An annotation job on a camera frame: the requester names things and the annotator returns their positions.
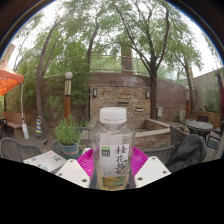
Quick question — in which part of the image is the orange canopy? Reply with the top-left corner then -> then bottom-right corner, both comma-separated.
0,60 -> 25,97

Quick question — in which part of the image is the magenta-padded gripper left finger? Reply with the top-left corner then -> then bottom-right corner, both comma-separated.
54,148 -> 96,189

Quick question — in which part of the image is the clear white-capped drink bottle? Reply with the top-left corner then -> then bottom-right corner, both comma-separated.
90,106 -> 136,192

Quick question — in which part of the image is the wooden bench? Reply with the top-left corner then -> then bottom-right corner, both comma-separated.
1,111 -> 24,139

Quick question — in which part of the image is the wooden globe lamp post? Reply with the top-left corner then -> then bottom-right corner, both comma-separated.
63,71 -> 74,124

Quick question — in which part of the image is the silver laptop with stickers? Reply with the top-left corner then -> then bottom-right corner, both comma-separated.
23,149 -> 68,174

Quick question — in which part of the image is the dark patio chair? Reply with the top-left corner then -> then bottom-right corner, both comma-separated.
205,121 -> 224,152

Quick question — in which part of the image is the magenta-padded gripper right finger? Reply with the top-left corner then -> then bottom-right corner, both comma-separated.
130,146 -> 172,189

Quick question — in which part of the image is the green plant in teal pot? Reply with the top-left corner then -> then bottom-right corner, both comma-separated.
53,116 -> 82,160

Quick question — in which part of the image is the blue yellow striped cone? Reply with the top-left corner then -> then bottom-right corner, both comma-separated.
34,115 -> 45,138

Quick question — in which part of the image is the black jacket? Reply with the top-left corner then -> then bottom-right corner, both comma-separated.
164,133 -> 208,174

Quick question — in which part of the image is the white canopy base weight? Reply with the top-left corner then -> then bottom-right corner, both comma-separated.
21,123 -> 30,140

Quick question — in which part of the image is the maroon closed umbrella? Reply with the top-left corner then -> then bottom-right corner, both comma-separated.
216,71 -> 224,114

